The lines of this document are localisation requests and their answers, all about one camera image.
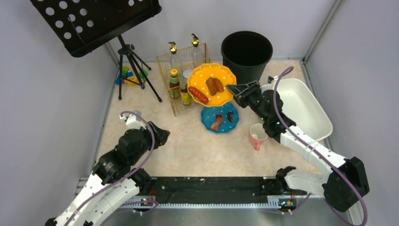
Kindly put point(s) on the lime green toy block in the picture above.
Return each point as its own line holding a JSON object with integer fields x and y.
{"x": 125, "y": 71}

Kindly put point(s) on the black perforated music stand tray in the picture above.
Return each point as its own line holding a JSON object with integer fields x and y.
{"x": 84, "y": 25}

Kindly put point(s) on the yellow wire rack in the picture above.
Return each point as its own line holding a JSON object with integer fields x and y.
{"x": 164, "y": 68}

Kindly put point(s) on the silver lid shaker jar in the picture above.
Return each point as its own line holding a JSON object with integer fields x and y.
{"x": 186, "y": 75}

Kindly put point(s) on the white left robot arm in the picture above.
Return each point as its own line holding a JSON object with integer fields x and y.
{"x": 112, "y": 181}

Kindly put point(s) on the white plastic basin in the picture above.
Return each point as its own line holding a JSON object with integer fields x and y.
{"x": 301, "y": 106}

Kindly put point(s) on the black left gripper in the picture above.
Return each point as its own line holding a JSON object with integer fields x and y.
{"x": 158, "y": 135}

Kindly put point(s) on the brown sausage middle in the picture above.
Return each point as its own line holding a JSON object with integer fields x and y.
{"x": 211, "y": 85}

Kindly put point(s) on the black tripod stand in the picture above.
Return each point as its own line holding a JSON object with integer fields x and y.
{"x": 127, "y": 51}

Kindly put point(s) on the blue dotted plate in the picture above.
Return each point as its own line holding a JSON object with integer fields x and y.
{"x": 208, "y": 117}

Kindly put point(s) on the black plastic trash bin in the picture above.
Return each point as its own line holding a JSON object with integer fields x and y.
{"x": 246, "y": 54}

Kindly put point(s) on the yellow toy block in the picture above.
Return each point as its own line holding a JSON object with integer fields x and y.
{"x": 131, "y": 81}

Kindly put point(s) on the red sausage front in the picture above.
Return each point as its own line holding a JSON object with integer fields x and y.
{"x": 198, "y": 94}

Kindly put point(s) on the aluminium frame rail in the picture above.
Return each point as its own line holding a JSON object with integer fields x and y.
{"x": 282, "y": 203}

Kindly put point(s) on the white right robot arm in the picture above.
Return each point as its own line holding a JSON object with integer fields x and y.
{"x": 311, "y": 156}

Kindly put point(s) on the brown sausage rear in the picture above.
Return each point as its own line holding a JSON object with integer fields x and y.
{"x": 219, "y": 85}

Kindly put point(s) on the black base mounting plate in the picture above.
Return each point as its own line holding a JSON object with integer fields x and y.
{"x": 216, "y": 190}

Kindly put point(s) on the clear bottle gold pump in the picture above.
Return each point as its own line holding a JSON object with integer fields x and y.
{"x": 175, "y": 60}
{"x": 198, "y": 57}

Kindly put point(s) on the pink mug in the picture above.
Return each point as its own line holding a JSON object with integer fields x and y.
{"x": 257, "y": 136}

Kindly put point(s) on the brown sausage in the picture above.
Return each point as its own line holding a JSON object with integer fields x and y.
{"x": 211, "y": 85}
{"x": 219, "y": 85}

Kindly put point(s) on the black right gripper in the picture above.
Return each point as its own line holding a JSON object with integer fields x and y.
{"x": 247, "y": 95}

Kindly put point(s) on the blue toy block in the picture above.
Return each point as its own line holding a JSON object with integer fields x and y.
{"x": 129, "y": 75}

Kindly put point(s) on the yellow dotted plate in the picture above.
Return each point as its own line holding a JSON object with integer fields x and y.
{"x": 198, "y": 79}

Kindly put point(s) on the curved dark sausage piece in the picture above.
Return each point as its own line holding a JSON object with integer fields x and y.
{"x": 230, "y": 116}

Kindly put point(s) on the small yellow spice bottle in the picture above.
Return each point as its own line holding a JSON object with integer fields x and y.
{"x": 185, "y": 95}

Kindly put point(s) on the yellow cap sauce bottle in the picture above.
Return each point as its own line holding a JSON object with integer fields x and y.
{"x": 174, "y": 84}

